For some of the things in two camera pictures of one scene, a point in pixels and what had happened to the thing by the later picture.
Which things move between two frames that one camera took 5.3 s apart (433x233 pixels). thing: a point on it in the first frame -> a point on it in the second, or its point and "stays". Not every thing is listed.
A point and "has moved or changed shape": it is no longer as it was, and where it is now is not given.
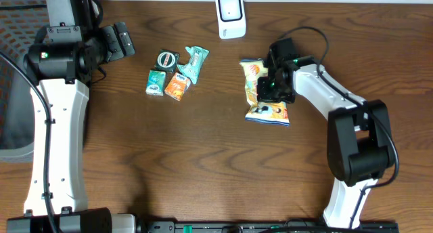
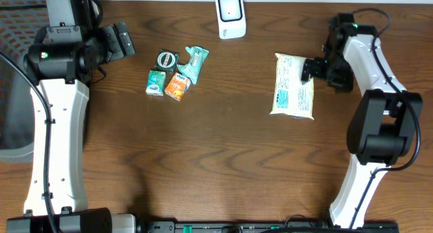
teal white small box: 155,82 stays
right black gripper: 263,97 -> 341,81
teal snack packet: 192,68 stays
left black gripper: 110,35 stays
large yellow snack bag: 272,112 has moved or changed shape
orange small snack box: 177,86 stays
